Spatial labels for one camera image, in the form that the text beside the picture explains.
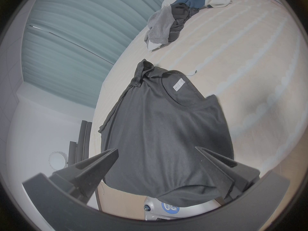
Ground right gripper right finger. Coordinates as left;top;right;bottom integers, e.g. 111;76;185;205
194;146;261;200

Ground pile of clothes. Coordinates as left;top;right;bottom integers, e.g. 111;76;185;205
144;0;232;52

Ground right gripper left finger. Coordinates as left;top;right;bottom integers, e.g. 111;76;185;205
49;148;119;204

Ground round white mirror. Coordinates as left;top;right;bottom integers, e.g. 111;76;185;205
49;151;67;170

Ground blue-green curtain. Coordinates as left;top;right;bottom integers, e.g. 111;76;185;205
23;0;169;64
22;26;116;109

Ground bed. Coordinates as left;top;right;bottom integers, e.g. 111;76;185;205
90;0;308;218

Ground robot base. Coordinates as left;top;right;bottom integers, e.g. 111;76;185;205
143;195;225;222

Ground black T-shirt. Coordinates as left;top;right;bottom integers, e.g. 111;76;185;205
98;59;234;207

